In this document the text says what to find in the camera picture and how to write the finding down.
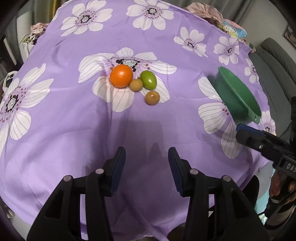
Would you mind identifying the brown longan front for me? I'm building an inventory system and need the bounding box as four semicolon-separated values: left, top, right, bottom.
144;90;160;105

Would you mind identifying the brown longan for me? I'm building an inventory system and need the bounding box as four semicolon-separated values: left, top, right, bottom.
144;90;160;105
129;79;144;92

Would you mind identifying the green oval tomato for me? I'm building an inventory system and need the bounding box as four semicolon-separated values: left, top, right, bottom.
140;70;157;90

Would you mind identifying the striped sleeve forearm right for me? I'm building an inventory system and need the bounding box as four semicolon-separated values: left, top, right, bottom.
264;198;295;230

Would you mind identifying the right hand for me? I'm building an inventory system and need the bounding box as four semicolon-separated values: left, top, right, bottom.
269;171;281;197

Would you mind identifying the green plastic bowl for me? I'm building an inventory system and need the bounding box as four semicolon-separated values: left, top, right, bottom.
212;66;261;125

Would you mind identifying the cartoon print pillow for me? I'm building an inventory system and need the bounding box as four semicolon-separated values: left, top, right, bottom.
218;19;247;39

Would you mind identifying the purple floral tablecloth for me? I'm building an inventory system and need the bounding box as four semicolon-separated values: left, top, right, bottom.
1;1;275;240

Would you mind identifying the white plastic bag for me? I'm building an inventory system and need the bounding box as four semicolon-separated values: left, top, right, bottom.
3;71;17;93

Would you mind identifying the large orange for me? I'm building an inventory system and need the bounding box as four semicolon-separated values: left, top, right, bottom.
109;64;133;88

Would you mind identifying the pink crumpled cloth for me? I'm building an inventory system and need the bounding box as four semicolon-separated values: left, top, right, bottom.
185;2;224;25

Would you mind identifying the wall picture frame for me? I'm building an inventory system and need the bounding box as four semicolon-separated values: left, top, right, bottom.
284;26;296;48

